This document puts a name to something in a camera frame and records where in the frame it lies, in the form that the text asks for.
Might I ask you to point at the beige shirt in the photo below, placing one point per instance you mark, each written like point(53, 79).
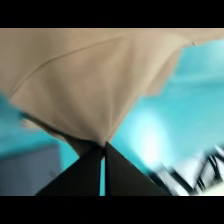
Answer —
point(83, 83)

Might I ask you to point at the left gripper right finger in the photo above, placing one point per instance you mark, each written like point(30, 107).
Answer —
point(128, 178)

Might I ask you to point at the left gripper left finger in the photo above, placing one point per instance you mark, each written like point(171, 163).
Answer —
point(78, 178)

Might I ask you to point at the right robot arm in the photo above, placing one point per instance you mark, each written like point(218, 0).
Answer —
point(193, 176)

